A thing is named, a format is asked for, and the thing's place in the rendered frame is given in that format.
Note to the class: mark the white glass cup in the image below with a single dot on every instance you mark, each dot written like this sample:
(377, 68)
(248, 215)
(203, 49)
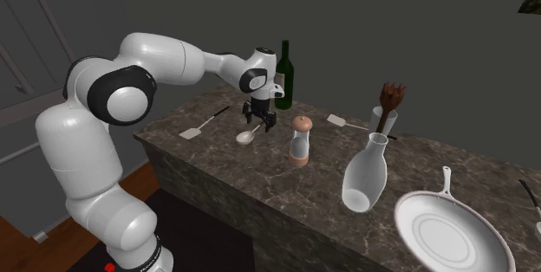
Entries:
(389, 122)

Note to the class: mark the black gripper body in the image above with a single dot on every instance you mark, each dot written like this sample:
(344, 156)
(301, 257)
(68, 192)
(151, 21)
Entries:
(258, 104)

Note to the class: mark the brown wooden salad fork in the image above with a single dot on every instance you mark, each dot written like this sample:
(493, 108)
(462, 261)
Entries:
(389, 99)

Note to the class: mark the white frying pan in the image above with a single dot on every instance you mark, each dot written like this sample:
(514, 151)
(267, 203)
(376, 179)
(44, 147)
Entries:
(448, 233)

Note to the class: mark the white glass carafe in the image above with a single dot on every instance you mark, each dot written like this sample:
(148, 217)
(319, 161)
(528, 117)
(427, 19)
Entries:
(366, 175)

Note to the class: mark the wooden pepper mill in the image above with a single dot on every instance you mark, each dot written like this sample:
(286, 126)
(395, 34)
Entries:
(301, 141)

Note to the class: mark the black robot stand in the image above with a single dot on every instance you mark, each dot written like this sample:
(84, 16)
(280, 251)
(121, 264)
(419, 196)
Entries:
(198, 237)

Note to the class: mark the dark green wine bottle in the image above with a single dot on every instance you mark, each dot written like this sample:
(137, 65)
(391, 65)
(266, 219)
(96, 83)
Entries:
(284, 77)

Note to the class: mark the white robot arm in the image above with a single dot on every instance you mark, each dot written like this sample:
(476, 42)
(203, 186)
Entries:
(80, 144)

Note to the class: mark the grey stair railing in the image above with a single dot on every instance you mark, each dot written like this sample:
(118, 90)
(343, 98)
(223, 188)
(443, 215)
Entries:
(29, 89)

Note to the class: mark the white spoon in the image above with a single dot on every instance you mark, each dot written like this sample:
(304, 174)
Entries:
(246, 137)

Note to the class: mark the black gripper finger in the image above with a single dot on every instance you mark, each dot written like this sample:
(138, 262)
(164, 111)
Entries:
(247, 111)
(270, 120)

